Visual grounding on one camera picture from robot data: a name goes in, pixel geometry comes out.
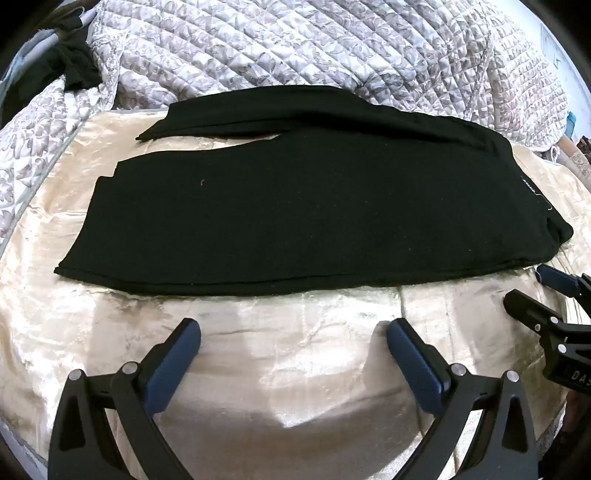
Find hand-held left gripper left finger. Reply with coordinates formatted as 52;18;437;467
48;318;202;480

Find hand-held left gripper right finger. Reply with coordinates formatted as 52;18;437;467
387;318;540;480

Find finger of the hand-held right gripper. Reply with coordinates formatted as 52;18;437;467
536;263;591;303
503;289;591;346

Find black pants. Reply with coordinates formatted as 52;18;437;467
54;85;574;297

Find cream satin bed sheet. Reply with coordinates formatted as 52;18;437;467
0;108;591;480

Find dark cloth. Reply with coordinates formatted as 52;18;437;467
44;9;105;91

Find quilted floral blanket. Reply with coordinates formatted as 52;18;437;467
0;0;576;252

